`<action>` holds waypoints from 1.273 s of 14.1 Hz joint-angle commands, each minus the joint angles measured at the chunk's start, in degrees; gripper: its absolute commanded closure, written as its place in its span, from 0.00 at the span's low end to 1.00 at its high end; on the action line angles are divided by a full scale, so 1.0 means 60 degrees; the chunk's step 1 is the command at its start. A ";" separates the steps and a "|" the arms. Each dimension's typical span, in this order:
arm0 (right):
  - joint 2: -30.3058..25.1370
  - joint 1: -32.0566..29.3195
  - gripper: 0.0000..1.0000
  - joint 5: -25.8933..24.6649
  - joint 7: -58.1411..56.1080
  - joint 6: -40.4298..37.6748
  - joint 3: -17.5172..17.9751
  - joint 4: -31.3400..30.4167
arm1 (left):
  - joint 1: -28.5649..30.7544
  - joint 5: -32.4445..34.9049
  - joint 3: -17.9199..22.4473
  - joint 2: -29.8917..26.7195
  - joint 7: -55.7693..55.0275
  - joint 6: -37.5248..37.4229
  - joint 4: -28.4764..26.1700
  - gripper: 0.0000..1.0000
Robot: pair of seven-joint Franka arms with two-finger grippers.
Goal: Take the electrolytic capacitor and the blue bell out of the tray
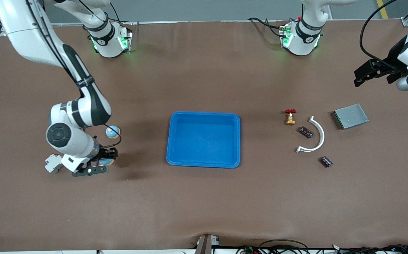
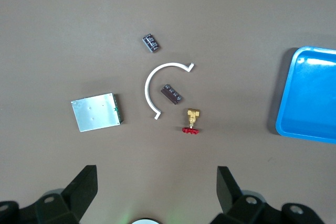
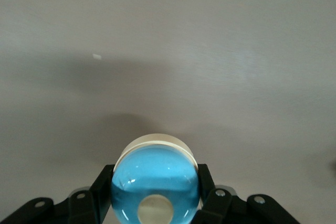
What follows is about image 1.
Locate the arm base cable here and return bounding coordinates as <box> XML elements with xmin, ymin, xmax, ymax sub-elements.
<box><xmin>248</xmin><ymin>17</ymin><xmax>286</xmax><ymax>37</ymax></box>
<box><xmin>98</xmin><ymin>3</ymin><xmax>134</xmax><ymax>27</ymax></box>

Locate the black cable bundle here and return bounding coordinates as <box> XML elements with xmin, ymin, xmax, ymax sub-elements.
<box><xmin>236</xmin><ymin>239</ymin><xmax>408</xmax><ymax>254</ymax></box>

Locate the blue plastic tray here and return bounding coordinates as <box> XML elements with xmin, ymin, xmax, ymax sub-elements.
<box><xmin>166</xmin><ymin>111</ymin><xmax>241</xmax><ymax>168</ymax></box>

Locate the white circuit breaker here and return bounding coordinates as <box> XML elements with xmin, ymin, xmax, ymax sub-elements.
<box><xmin>45</xmin><ymin>154</ymin><xmax>64</xmax><ymax>174</ymax></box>

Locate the left arm base cable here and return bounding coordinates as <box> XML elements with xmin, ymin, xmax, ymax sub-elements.
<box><xmin>248</xmin><ymin>17</ymin><xmax>286</xmax><ymax>37</ymax></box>

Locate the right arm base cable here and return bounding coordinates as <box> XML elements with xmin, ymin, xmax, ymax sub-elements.
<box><xmin>98</xmin><ymin>3</ymin><xmax>134</xmax><ymax>27</ymax></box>

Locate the grey metal box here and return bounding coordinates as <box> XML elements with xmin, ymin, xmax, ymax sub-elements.
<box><xmin>331</xmin><ymin>103</ymin><xmax>370</xmax><ymax>130</ymax></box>

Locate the white curved plastic strip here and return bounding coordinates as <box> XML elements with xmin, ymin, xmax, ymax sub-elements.
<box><xmin>296</xmin><ymin>116</ymin><xmax>325</xmax><ymax>153</ymax></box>

